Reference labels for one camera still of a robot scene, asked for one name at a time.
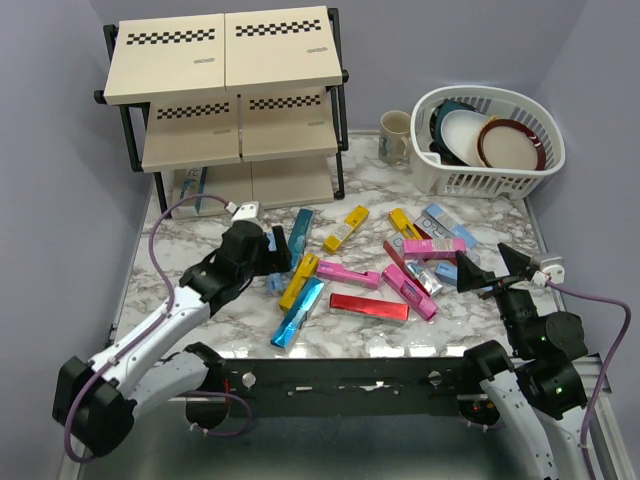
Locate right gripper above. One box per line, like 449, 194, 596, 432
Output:
455, 240, 538, 354

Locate metallic blue toothpaste box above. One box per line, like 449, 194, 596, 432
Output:
270, 277, 325, 350
171, 167, 207, 219
287, 208, 314, 273

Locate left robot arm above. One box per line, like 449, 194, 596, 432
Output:
52, 220, 291, 462

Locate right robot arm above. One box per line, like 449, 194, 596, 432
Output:
456, 243, 589, 479

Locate beige three-tier shelf rack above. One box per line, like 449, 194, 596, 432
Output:
94, 6, 349, 209

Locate light blue toothpaste box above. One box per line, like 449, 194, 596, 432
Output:
267, 233, 285, 296

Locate yellow toothpaste box lower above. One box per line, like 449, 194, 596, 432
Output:
279, 253, 319, 313

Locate yellow toothpaste box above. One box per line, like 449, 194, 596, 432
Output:
323, 205, 370, 255
279, 253, 319, 313
388, 208, 423, 240

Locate blue box near right gripper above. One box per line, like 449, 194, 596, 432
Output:
435, 262, 458, 287

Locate pink toothpaste box long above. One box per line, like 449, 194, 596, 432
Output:
316, 261, 381, 290

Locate yellow toothpaste box middle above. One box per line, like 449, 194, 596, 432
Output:
323, 205, 370, 255

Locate pink toothpaste box upper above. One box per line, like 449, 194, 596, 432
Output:
402, 238, 467, 260

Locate silver foil toothpaste box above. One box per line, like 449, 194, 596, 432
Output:
405, 260, 443, 297

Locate silver blue toothpaste box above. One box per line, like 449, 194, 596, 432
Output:
413, 215, 452, 239

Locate light blue box far right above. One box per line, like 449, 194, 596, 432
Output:
423, 204, 478, 249

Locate red metallic toothpaste box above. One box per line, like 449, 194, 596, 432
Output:
329, 293, 409, 323

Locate pink toothpaste box diagonal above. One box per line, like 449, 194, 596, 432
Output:
382, 264, 438, 321

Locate yellow toothpaste box right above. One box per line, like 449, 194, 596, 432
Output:
388, 208, 423, 240

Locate white plastic dish basket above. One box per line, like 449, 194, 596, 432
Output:
410, 85, 565, 199

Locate red rimmed plate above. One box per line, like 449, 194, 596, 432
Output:
477, 119, 546, 171

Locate black base bar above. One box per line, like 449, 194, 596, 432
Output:
184, 344, 501, 419

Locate dark teal bowl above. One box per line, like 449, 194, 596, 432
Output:
429, 100, 479, 146

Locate white plate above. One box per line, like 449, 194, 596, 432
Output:
440, 110, 489, 167

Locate cream ceramic mug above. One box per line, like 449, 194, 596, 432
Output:
378, 110, 413, 165

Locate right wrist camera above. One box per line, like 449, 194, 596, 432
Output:
527, 253, 566, 286

